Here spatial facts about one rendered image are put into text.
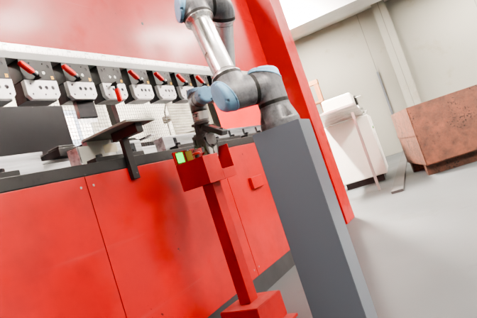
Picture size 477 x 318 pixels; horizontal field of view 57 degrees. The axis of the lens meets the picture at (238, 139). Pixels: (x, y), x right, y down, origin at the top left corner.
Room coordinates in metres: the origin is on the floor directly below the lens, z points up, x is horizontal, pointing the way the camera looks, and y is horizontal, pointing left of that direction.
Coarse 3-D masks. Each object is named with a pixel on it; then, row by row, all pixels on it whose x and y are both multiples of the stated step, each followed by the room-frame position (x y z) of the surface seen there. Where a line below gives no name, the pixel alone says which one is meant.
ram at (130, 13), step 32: (0, 0) 1.64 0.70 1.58; (32, 0) 1.77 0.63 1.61; (64, 0) 1.93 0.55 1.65; (96, 0) 2.11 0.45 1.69; (128, 0) 2.34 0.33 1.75; (160, 0) 2.61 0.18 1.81; (0, 32) 1.60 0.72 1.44; (32, 32) 1.73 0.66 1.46; (64, 32) 1.88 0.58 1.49; (96, 32) 2.05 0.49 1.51; (128, 32) 2.26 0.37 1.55; (160, 32) 2.52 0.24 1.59; (192, 32) 2.84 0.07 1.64; (256, 32) 3.79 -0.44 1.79; (96, 64) 1.99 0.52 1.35; (128, 64) 2.19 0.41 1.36; (192, 64) 2.72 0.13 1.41; (256, 64) 3.59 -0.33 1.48
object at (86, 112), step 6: (78, 102) 1.88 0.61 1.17; (84, 102) 1.91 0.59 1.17; (90, 102) 1.94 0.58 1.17; (78, 108) 1.87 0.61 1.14; (84, 108) 1.91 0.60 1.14; (90, 108) 1.93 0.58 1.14; (78, 114) 1.88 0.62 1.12; (84, 114) 1.90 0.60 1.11; (90, 114) 1.92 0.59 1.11; (96, 114) 1.95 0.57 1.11; (84, 120) 1.90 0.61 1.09; (90, 120) 1.93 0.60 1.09; (96, 120) 1.96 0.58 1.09
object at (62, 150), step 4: (56, 148) 1.98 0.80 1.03; (60, 148) 1.97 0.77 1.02; (64, 148) 1.99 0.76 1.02; (68, 148) 2.01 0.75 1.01; (72, 148) 1.98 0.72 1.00; (48, 152) 2.01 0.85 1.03; (52, 152) 1.98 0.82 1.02; (56, 152) 1.97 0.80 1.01; (60, 152) 1.97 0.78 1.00; (64, 152) 1.98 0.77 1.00; (44, 156) 2.01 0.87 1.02; (48, 156) 1.99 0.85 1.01; (52, 156) 1.98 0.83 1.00; (56, 156) 1.97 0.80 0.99; (60, 156) 1.97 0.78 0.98; (64, 156) 2.00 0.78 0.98
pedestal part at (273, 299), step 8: (264, 296) 1.98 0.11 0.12; (272, 296) 1.95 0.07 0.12; (280, 296) 2.00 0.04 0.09; (232, 304) 2.02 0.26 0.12; (240, 304) 1.98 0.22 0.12; (248, 304) 1.94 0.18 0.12; (256, 304) 1.90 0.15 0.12; (264, 304) 1.89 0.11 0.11; (272, 304) 1.93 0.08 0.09; (280, 304) 1.98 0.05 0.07; (224, 312) 1.94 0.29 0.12; (232, 312) 1.91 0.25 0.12; (240, 312) 1.89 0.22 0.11; (248, 312) 1.86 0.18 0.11; (256, 312) 1.84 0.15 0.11; (264, 312) 1.87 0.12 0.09; (272, 312) 1.92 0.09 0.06; (280, 312) 1.96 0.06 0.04
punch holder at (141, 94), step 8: (136, 72) 2.23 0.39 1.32; (144, 72) 2.28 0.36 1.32; (128, 80) 2.17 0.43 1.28; (136, 80) 2.21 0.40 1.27; (128, 88) 2.18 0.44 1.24; (136, 88) 2.19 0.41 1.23; (144, 88) 2.24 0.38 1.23; (128, 96) 2.19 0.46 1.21; (136, 96) 2.17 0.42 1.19; (144, 96) 2.22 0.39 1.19; (152, 96) 2.28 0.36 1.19
